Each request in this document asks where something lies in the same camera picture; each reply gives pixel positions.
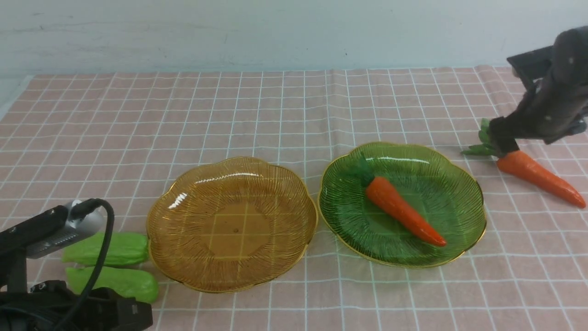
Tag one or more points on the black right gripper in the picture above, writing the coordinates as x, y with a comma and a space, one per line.
555, 102

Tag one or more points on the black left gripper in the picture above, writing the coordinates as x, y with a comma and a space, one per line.
43, 306

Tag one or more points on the orange carrot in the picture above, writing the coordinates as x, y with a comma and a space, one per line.
399, 207
522, 166

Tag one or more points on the green gourd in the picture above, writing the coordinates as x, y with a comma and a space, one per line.
126, 248
138, 284

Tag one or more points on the green glass plate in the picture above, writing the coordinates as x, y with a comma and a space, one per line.
354, 202

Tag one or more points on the pink checkered tablecloth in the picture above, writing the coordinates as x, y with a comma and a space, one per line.
126, 137

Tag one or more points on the amber glass plate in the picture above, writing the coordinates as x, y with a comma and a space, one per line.
232, 225

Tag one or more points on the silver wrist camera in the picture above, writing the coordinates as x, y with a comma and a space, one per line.
53, 229

